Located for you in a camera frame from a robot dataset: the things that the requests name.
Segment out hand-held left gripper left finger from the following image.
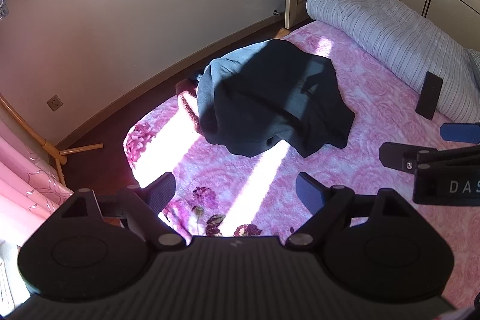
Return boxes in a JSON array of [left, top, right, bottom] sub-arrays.
[[60, 172, 186, 251]]

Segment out pink floral blanket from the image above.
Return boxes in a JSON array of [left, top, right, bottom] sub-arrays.
[[124, 18, 480, 309]]

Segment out grey striped quilt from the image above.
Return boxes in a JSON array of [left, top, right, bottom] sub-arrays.
[[305, 0, 480, 122]]

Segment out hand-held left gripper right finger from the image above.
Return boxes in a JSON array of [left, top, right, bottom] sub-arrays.
[[286, 172, 412, 247]]

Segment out pink curtain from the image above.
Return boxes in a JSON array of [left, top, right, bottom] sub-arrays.
[[0, 106, 74, 242]]

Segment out wooden rack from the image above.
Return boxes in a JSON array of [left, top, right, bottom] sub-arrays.
[[0, 93, 104, 189]]

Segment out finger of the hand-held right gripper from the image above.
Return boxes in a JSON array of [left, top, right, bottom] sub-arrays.
[[378, 122, 480, 177], [415, 71, 444, 118]]

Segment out maroon cloth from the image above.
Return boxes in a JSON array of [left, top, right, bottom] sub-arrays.
[[175, 78, 205, 135]]

